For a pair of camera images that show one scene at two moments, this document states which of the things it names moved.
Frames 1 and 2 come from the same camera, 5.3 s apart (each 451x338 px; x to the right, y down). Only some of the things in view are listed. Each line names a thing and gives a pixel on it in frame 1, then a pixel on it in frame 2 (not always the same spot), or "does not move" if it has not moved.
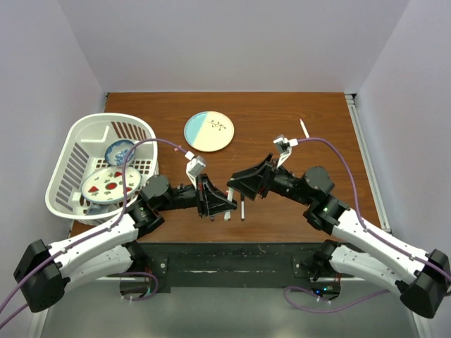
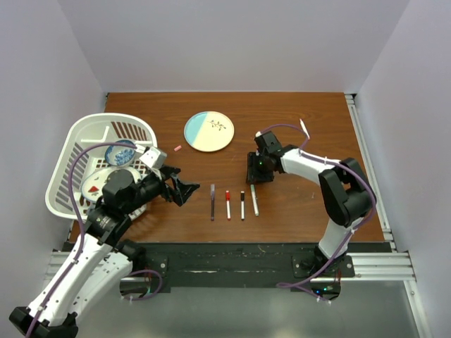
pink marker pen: (304, 128) does not move
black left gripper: (209, 199) -> (181, 191)
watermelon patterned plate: (105, 186) does not move
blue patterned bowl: (117, 151) does not move
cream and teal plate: (208, 132) does not move
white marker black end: (242, 207) does not move
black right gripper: (256, 179) -> (254, 172)
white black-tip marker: (230, 193) -> (255, 201)
